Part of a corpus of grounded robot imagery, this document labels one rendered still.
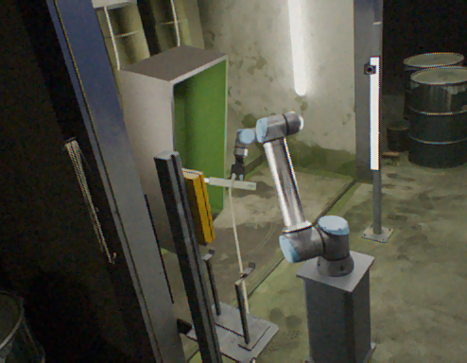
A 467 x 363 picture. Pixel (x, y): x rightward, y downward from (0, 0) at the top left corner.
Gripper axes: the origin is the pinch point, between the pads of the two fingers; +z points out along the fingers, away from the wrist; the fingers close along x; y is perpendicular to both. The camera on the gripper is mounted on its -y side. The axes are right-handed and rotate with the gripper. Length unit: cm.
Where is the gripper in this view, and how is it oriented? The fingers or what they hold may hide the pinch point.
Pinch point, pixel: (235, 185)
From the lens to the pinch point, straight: 289.4
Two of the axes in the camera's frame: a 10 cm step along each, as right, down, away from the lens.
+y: -2.0, 0.2, 9.8
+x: -9.7, -1.6, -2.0
